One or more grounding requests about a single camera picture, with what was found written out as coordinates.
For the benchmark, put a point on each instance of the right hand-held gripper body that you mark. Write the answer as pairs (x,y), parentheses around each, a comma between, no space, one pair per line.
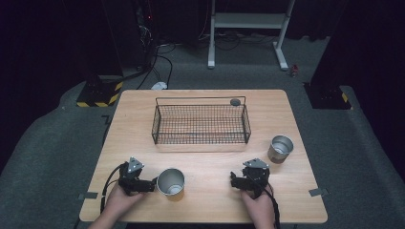
(256,176)

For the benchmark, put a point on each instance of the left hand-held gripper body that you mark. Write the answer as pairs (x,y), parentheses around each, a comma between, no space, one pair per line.
(130,178)

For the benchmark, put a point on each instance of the orange cup with steel inside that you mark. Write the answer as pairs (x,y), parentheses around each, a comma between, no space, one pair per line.
(171,182)

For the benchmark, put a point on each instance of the brown cup with steel inside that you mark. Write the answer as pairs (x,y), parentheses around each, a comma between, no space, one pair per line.
(280,149)

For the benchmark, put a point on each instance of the person's left hand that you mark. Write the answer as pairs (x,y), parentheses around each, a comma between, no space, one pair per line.
(122,200)

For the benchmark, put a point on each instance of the person's right hand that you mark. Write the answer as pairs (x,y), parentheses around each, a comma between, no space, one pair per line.
(259,206)

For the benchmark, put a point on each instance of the grey tape strip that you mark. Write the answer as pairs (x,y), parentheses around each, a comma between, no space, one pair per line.
(318,192)
(88,195)

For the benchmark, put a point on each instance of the grey round table grommet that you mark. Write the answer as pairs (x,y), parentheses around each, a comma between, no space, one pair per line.
(235,102)

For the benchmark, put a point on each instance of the black yellow striped base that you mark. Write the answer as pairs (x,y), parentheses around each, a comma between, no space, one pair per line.
(100,93)
(328,97)

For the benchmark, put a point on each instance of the white power adapter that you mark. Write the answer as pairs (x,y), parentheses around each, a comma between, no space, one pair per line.
(159,85)

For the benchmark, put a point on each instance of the small red object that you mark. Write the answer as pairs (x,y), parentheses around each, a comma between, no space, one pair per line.
(294,70)

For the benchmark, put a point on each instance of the dark equipment rack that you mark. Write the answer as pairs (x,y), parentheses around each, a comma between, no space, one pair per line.
(144,35)

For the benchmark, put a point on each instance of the white metal stand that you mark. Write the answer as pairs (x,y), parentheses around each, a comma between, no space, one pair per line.
(248,20)

